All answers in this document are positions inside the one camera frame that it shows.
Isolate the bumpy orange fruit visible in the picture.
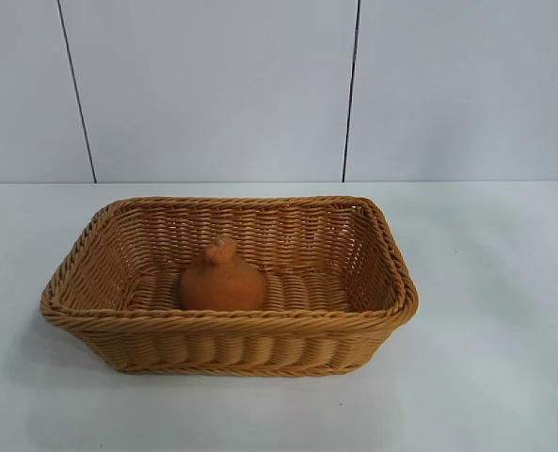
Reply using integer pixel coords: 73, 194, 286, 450
178, 236, 267, 312

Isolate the woven wicker basket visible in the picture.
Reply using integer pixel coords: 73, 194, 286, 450
40, 196, 421, 379

